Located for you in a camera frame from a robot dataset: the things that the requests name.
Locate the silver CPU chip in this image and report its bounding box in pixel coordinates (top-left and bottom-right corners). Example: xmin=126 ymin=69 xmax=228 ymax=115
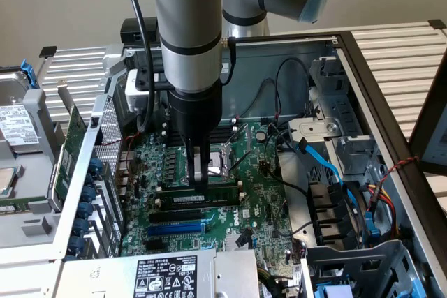
xmin=0 ymin=166 xmax=19 ymax=198

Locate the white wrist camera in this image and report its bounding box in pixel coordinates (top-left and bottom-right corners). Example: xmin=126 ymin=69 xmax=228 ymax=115
xmin=124 ymin=68 xmax=155 ymax=114

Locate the grey metal PC case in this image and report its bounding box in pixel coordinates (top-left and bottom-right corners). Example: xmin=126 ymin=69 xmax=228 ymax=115
xmin=52 ymin=31 xmax=447 ymax=298

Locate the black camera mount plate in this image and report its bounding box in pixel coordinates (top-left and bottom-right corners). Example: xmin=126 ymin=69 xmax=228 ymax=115
xmin=135 ymin=66 xmax=175 ymax=92

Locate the black cable plug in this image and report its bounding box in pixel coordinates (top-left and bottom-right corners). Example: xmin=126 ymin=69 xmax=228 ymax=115
xmin=236 ymin=228 xmax=253 ymax=248

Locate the thin grey wire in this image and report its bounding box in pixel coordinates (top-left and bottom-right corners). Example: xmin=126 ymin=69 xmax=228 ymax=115
xmin=288 ymin=219 xmax=318 ymax=236

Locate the dark framed panel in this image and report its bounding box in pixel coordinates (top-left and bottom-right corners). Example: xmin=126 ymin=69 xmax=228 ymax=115
xmin=407 ymin=45 xmax=447 ymax=175

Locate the green RAM stick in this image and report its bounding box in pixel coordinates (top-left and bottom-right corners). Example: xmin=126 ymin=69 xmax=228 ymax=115
xmin=163 ymin=187 xmax=241 ymax=207
xmin=0 ymin=198 xmax=48 ymax=215

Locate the thick black wire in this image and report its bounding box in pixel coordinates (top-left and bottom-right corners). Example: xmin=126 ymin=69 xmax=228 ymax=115
xmin=261 ymin=123 xmax=310 ymax=196

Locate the blue SATA wire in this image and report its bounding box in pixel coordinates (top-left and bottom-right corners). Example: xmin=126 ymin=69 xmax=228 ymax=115
xmin=295 ymin=138 xmax=362 ymax=217

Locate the grey power supply unit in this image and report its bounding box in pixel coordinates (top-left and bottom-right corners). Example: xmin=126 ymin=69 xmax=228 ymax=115
xmin=55 ymin=246 xmax=262 ymax=298

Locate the short black expansion slot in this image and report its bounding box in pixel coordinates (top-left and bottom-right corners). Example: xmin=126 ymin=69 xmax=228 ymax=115
xmin=144 ymin=239 xmax=166 ymax=253

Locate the RAM slot with white latches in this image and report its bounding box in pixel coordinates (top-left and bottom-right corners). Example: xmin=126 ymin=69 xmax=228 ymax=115
xmin=161 ymin=119 xmax=238 ymax=133
xmin=161 ymin=126 xmax=238 ymax=142
xmin=156 ymin=179 xmax=244 ymax=195
xmin=155 ymin=191 xmax=244 ymax=208

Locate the red yellow wire bundle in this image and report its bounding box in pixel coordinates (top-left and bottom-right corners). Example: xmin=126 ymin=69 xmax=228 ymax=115
xmin=361 ymin=181 xmax=401 ymax=241

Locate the green graphics card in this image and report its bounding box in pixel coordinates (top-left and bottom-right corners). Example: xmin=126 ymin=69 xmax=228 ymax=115
xmin=47 ymin=79 xmax=90 ymax=212

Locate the RAM slot with black latches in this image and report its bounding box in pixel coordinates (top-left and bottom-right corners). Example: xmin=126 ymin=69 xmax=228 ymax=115
xmin=166 ymin=128 xmax=234 ymax=137
xmin=161 ymin=200 xmax=242 ymax=212
xmin=166 ymin=135 xmax=234 ymax=147

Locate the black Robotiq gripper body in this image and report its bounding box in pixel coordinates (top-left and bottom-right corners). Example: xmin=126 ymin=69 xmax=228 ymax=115
xmin=166 ymin=82 xmax=224 ymax=140

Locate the metal disk bay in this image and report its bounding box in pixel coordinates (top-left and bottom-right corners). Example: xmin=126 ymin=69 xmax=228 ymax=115
xmin=288 ymin=56 xmax=383 ymax=187

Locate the yellow black wire bundle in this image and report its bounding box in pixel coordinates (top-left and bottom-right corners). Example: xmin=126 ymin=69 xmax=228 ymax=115
xmin=258 ymin=265 xmax=291 ymax=298

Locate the grey metal drive cage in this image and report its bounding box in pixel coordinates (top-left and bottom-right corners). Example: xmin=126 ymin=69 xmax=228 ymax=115
xmin=302 ymin=238 xmax=447 ymax=298

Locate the CPU socket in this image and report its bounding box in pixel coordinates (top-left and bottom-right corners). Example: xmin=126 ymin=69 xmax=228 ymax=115
xmin=181 ymin=144 xmax=234 ymax=184

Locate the black box device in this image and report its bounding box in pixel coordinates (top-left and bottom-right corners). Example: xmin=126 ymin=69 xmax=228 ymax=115
xmin=120 ymin=17 xmax=161 ymax=45

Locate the blue expansion slot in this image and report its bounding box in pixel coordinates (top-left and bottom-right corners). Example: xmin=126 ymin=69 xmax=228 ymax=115
xmin=146 ymin=221 xmax=205 ymax=239

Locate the silver chipset heat sink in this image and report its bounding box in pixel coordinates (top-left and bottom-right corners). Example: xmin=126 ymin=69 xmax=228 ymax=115
xmin=224 ymin=232 xmax=253 ymax=251

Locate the blue plastic clip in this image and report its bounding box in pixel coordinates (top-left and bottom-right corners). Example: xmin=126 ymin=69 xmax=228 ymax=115
xmin=364 ymin=211 xmax=381 ymax=243

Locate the thin metal locking lever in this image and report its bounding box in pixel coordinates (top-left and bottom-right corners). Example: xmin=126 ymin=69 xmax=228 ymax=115
xmin=229 ymin=152 xmax=254 ymax=174

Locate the grey parts rack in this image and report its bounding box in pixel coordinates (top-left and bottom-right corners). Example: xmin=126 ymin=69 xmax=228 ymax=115
xmin=0 ymin=87 xmax=69 ymax=248

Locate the blue drive caddy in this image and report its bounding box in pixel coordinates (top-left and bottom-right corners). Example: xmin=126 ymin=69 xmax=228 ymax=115
xmin=315 ymin=283 xmax=354 ymax=298

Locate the green motherboard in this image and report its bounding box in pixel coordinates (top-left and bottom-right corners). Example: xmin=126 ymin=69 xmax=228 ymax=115
xmin=120 ymin=121 xmax=296 ymax=267

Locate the blue disk bracket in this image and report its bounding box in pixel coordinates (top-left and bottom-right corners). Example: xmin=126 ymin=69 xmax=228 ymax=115
xmin=20 ymin=59 xmax=39 ymax=90

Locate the silver hard disk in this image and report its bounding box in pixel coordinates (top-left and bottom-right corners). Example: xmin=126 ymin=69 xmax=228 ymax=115
xmin=0 ymin=69 xmax=45 ymax=155

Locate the red black twisted wire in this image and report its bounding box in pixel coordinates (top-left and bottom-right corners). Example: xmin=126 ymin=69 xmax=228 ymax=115
xmin=94 ymin=131 xmax=144 ymax=148
xmin=378 ymin=156 xmax=420 ymax=181

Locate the black fan shroud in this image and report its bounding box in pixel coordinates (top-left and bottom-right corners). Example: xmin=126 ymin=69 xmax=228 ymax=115
xmin=306 ymin=181 xmax=362 ymax=247

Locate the long black expansion slot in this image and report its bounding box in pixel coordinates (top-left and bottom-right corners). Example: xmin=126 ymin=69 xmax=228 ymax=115
xmin=149 ymin=208 xmax=203 ymax=225

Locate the thin black wire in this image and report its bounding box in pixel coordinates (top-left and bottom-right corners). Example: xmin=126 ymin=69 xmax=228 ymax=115
xmin=237 ymin=77 xmax=284 ymax=119
xmin=274 ymin=57 xmax=312 ymax=119

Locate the black cable with gold connector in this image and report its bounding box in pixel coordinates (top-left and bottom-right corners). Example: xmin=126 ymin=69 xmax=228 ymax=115
xmin=219 ymin=36 xmax=239 ymax=87

